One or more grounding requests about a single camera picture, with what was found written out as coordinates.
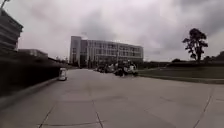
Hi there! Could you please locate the row of parked bicycles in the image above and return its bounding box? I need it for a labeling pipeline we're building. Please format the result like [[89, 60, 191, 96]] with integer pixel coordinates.
[[94, 61, 140, 78]]

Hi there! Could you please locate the large pale glass-fronted building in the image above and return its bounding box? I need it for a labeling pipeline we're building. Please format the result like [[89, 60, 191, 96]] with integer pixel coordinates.
[[69, 35, 145, 69]]

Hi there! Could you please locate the grey paved plaza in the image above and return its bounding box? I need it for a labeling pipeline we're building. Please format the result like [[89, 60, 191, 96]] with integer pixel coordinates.
[[0, 68, 224, 128]]

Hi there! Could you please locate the small white robot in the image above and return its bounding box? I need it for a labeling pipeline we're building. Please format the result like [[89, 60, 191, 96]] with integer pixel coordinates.
[[57, 67, 68, 82]]

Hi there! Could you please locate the distant row of trees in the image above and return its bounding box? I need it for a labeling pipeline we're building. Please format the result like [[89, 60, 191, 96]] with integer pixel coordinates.
[[143, 50, 224, 70]]

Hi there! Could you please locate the grass lawn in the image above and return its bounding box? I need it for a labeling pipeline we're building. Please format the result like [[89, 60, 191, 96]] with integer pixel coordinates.
[[137, 66, 224, 85]]

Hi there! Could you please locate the low flat building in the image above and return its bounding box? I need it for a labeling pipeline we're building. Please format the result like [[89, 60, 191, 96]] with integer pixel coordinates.
[[17, 48, 49, 60]]

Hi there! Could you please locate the tall dark tree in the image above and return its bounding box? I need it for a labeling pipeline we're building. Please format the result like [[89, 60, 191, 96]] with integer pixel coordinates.
[[182, 28, 209, 63]]

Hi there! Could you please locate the dark hedge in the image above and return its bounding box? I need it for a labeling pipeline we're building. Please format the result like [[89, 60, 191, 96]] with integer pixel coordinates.
[[0, 49, 69, 98]]

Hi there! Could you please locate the grey kerb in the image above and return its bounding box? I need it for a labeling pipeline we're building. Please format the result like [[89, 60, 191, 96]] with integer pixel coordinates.
[[0, 77, 60, 110]]

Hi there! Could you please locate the grey building with banded storeys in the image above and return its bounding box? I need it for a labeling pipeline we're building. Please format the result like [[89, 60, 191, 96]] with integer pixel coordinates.
[[0, 9, 24, 54]]

